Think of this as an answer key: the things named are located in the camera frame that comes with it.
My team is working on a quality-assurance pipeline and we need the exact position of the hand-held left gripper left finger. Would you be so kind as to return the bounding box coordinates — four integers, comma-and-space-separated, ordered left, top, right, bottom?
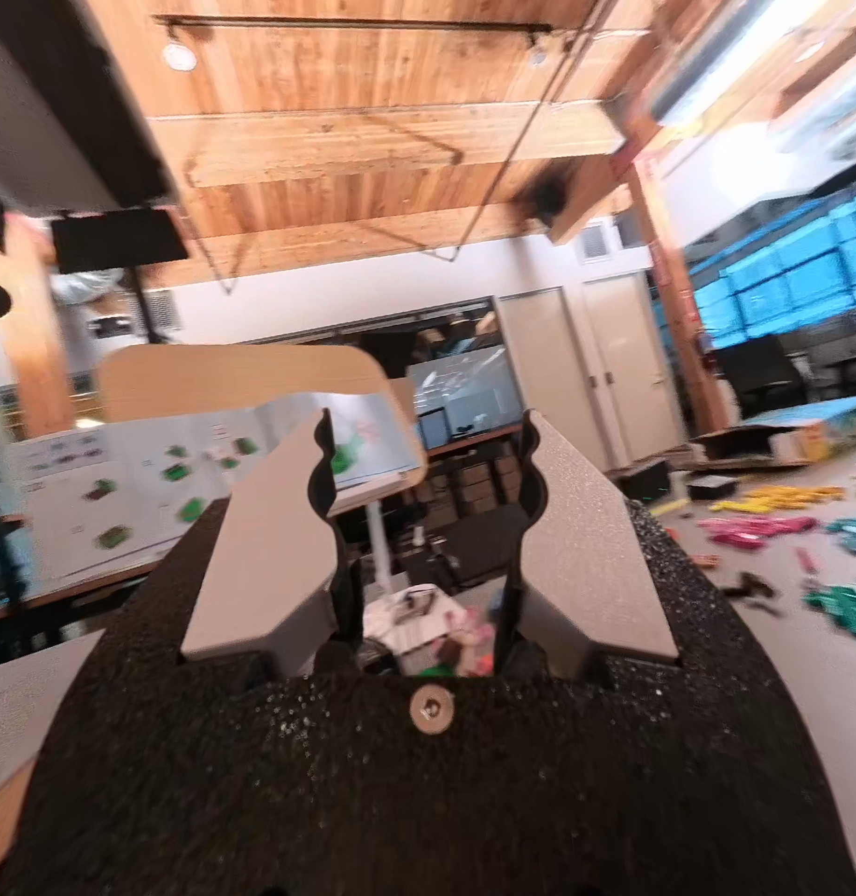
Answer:
182, 408, 366, 679

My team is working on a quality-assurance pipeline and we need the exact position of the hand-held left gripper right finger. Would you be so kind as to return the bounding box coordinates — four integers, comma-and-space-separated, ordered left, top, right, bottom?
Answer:
493, 408, 682, 681

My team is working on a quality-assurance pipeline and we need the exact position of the open lego instruction booklet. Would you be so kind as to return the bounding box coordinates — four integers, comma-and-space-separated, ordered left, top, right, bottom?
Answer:
8, 391, 423, 582

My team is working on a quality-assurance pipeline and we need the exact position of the pile of pink lego pieces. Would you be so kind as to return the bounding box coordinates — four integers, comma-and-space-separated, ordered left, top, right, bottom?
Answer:
700, 516, 819, 552

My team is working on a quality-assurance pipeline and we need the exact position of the pile of yellow lego pieces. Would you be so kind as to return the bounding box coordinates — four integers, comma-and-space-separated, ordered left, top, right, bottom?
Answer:
709, 485, 850, 517

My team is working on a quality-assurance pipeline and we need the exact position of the pile of dark green lego pieces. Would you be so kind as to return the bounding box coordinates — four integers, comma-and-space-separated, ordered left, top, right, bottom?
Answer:
801, 576, 856, 639

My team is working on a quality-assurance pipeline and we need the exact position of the stack of brown cardboard boxes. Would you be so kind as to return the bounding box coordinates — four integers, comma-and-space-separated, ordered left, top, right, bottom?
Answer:
427, 454, 521, 529

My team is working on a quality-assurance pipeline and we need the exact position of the small black tray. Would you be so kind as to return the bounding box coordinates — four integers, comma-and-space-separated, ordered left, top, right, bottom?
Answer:
686, 475, 742, 503

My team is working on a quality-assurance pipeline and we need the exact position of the light wooden book stand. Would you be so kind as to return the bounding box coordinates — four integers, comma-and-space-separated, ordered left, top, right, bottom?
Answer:
98, 343, 429, 512

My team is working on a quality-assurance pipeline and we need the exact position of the beige door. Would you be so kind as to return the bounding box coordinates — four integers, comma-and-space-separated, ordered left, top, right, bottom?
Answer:
581, 272, 686, 457
497, 287, 616, 471

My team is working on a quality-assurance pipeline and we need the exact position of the open cardboard box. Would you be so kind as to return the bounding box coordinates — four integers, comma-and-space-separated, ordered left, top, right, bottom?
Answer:
686, 419, 829, 471

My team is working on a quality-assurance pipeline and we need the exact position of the glass office partition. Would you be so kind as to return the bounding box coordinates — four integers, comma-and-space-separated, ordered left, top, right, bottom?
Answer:
330, 297, 526, 452

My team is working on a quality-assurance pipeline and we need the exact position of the black hanging monitor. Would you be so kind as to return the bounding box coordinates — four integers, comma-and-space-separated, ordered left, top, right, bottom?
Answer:
50, 209, 191, 275

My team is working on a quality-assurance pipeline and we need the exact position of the black ceiling track light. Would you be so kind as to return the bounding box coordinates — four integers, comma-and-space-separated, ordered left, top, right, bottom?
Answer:
154, 14, 554, 72

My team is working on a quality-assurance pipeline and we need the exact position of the wooden support post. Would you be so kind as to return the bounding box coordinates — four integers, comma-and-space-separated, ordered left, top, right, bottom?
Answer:
625, 162, 731, 436

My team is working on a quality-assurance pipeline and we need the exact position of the white wall air vent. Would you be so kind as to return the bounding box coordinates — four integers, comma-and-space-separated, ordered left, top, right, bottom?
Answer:
578, 221, 616, 265

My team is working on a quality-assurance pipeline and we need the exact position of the blue tinted window wall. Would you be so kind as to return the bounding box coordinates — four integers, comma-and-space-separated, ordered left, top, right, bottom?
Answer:
683, 185, 856, 351

